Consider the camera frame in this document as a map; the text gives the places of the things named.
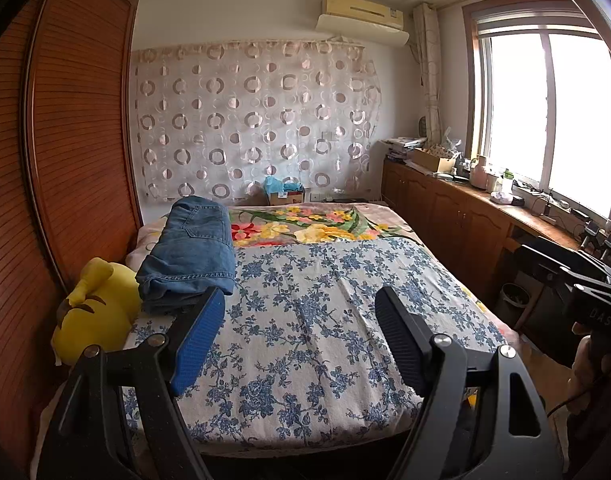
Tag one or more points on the white power strip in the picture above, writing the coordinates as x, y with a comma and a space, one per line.
540, 195

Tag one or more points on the pink jug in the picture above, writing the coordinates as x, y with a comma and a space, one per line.
480, 172

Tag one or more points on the person's right hand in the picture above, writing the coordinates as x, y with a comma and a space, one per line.
582, 357

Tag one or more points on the beige air conditioner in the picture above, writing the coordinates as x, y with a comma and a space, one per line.
360, 7

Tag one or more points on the dark trash bin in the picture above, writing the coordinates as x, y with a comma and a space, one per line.
514, 302

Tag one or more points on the pale pink quilt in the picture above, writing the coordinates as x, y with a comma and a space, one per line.
145, 242

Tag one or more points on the circle patterned wall curtain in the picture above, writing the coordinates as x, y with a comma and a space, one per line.
245, 120

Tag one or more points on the green capped bottle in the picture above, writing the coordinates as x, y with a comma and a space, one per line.
507, 184

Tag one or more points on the person's right forearm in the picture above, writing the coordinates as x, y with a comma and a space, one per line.
605, 415

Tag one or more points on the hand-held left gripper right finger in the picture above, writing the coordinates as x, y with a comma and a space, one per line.
403, 340

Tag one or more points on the open cardboard box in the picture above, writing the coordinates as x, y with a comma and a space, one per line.
433, 160

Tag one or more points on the white crumpled bag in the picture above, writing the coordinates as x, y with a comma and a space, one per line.
500, 198

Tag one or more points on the small cardboard box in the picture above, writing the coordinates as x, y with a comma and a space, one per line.
288, 199

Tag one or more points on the wooden slatted wardrobe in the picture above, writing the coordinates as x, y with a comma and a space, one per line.
80, 135

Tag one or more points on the colourful flower blanket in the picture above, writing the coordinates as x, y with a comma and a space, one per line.
310, 225

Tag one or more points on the pale patterned window drape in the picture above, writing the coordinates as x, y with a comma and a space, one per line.
429, 70

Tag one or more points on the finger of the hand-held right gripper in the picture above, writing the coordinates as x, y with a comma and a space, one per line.
543, 259
593, 272

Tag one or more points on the yellow plush toy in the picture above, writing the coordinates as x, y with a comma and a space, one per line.
95, 320

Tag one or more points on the long wooden cabinet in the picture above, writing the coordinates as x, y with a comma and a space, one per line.
435, 210

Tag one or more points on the blue denim pants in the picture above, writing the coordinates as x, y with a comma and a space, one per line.
190, 250

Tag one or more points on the black device stand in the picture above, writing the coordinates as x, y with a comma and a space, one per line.
599, 242

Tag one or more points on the stack of papers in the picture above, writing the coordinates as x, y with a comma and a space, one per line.
400, 146

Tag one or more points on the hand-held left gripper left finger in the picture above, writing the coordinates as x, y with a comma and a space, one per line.
198, 340

